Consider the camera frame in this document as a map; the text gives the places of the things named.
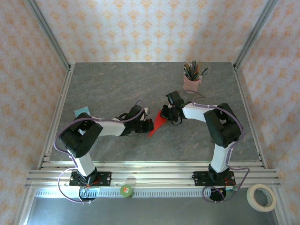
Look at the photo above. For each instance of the red cloth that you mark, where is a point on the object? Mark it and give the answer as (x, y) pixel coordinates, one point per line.
(158, 123)

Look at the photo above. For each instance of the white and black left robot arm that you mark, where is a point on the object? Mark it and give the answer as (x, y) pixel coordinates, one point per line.
(110, 127)

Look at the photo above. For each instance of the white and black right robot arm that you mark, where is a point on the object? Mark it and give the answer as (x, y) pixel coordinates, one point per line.
(194, 113)

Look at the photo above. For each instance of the pink pencil cup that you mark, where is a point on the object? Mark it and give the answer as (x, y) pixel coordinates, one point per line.
(191, 84)

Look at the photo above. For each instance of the tan pencil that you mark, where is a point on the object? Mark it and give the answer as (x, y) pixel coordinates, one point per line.
(188, 69)

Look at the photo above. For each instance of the green pencil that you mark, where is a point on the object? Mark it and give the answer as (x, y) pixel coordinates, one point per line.
(193, 69)

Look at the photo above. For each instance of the dark leaning pencil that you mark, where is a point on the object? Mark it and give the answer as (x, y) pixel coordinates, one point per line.
(202, 72)

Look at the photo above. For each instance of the yellow pencil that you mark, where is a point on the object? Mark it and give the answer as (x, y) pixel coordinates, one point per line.
(198, 69)

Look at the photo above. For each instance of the teal card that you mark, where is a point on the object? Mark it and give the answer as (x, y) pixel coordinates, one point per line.
(82, 110)

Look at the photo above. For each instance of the green round tape roll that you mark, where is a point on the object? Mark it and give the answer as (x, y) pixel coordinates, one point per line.
(126, 191)

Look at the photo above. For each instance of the white masking tape roll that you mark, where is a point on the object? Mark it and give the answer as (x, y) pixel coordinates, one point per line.
(249, 197)

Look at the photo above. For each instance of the aluminium rail frame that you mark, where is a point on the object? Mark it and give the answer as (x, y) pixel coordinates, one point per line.
(152, 174)

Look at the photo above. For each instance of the aluminium side rail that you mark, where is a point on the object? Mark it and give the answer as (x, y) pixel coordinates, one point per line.
(250, 117)
(59, 112)

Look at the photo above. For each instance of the aluminium corner post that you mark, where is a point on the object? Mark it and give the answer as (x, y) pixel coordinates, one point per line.
(50, 35)
(254, 35)

